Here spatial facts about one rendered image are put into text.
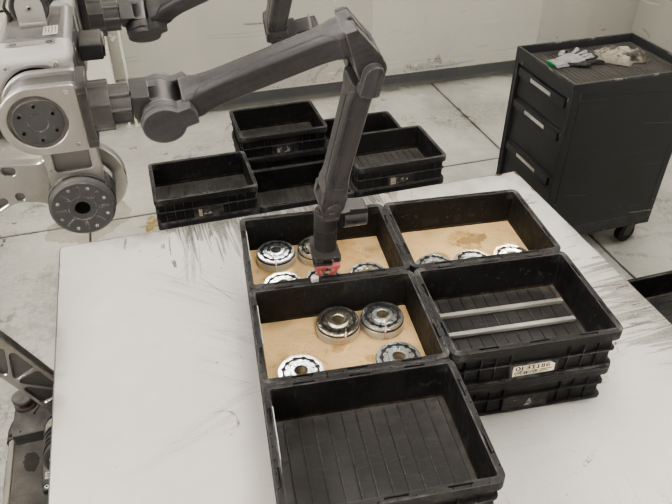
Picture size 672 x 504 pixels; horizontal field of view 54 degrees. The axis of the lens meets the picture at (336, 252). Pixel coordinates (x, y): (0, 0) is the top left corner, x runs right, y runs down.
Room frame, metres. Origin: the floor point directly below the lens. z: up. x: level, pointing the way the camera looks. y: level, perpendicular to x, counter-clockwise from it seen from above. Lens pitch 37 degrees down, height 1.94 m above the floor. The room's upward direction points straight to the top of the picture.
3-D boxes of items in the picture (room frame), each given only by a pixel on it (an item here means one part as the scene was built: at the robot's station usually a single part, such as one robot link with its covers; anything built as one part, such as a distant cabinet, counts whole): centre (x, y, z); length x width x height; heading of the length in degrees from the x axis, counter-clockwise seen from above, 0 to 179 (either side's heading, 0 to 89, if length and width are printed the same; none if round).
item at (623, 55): (2.82, -1.25, 0.88); 0.29 x 0.22 x 0.03; 107
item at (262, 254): (1.42, 0.16, 0.86); 0.10 x 0.10 x 0.01
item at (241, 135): (2.78, 0.27, 0.37); 0.40 x 0.30 x 0.45; 107
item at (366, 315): (1.16, -0.11, 0.86); 0.10 x 0.10 x 0.01
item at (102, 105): (1.06, 0.40, 1.45); 0.09 x 0.08 x 0.12; 17
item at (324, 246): (1.30, 0.03, 0.99); 0.10 x 0.07 x 0.07; 11
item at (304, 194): (2.40, 0.15, 0.31); 0.40 x 0.30 x 0.34; 107
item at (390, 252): (1.37, 0.04, 0.87); 0.40 x 0.30 x 0.11; 101
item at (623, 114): (2.74, -1.15, 0.45); 0.60 x 0.45 x 0.90; 107
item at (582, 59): (2.78, -1.02, 0.88); 0.25 x 0.19 x 0.03; 107
